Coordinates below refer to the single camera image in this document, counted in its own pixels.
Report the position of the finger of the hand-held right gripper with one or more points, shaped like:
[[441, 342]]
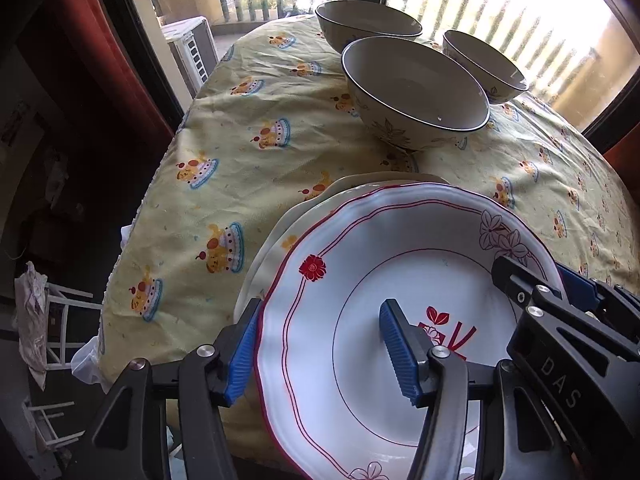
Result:
[[560, 360], [575, 287]]

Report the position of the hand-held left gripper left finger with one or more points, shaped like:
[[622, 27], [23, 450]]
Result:
[[242, 355]]

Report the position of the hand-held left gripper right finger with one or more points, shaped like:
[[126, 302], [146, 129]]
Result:
[[400, 350]]

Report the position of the white beaded-rim floral plate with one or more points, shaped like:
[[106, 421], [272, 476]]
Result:
[[255, 270]]

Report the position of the white plate with lined rim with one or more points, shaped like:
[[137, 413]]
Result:
[[350, 270]]

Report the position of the cream bowl with dark rim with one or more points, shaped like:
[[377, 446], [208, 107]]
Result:
[[480, 60], [415, 85], [370, 20]]

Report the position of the red curtain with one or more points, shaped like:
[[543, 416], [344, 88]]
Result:
[[625, 160], [100, 35]]

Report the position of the white wooden stool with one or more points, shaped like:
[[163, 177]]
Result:
[[65, 330], [47, 440]]

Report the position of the crumpled pale cloth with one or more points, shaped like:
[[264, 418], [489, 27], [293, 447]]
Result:
[[30, 320]]

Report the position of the yellow printed tablecloth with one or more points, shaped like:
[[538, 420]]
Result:
[[225, 125]]

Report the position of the white outdoor air conditioner unit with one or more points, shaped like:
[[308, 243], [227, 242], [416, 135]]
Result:
[[192, 50]]

